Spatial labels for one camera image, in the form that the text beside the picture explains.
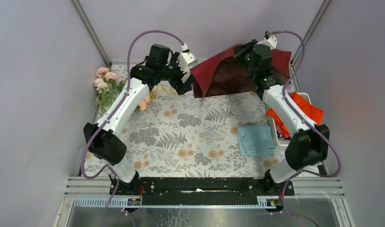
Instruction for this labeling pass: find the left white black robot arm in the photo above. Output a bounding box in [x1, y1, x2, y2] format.
[83, 43, 197, 194]

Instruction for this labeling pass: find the aluminium front rail frame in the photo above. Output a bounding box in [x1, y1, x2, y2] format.
[65, 177, 345, 209]

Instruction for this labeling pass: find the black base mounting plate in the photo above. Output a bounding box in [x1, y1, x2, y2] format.
[110, 176, 295, 206]

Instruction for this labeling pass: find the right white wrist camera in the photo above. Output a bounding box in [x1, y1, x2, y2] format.
[261, 31, 278, 50]

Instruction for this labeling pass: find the pink fake flower bunch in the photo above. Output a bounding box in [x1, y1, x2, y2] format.
[93, 67, 151, 114]

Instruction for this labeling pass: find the floral patterned table mat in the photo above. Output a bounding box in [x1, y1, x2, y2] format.
[82, 63, 321, 178]

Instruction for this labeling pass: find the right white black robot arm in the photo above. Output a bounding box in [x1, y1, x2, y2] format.
[233, 40, 330, 195]

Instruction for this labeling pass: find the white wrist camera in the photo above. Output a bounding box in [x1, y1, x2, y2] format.
[261, 31, 278, 50]
[178, 43, 198, 73]

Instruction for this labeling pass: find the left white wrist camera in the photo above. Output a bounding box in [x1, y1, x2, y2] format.
[178, 43, 198, 73]

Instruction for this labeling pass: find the cream ribbon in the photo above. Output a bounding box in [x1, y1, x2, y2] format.
[150, 85, 179, 99]

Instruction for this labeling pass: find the light blue folded cloth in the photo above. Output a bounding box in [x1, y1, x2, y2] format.
[237, 124, 276, 157]

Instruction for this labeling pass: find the dark red wrapping paper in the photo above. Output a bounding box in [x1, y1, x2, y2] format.
[190, 44, 292, 99]

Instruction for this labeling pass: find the orange cloth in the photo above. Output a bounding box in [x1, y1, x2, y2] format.
[265, 92, 324, 139]

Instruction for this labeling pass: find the white plastic basket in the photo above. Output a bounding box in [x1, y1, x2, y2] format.
[265, 92, 312, 149]

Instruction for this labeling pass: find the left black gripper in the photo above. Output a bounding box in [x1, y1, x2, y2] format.
[157, 52, 193, 94]

